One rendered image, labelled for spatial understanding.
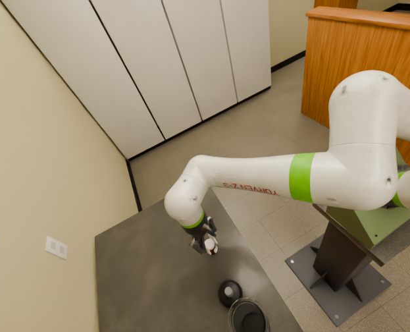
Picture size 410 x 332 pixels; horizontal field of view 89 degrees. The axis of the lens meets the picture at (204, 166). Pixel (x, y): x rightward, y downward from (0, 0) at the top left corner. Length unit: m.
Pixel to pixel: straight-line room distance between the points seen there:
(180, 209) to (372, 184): 0.44
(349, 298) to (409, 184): 1.20
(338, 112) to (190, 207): 0.42
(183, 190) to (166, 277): 0.52
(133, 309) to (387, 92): 1.07
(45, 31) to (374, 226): 2.70
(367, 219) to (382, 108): 0.54
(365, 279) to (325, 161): 1.57
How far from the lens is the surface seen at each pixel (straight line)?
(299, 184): 0.50
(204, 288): 0.97
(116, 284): 1.16
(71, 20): 2.58
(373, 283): 2.00
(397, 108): 0.54
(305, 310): 1.89
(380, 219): 1.01
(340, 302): 1.92
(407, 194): 0.90
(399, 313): 2.02
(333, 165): 0.48
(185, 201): 0.60
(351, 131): 0.49
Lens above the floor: 1.86
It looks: 46 degrees down
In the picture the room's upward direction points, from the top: 22 degrees counter-clockwise
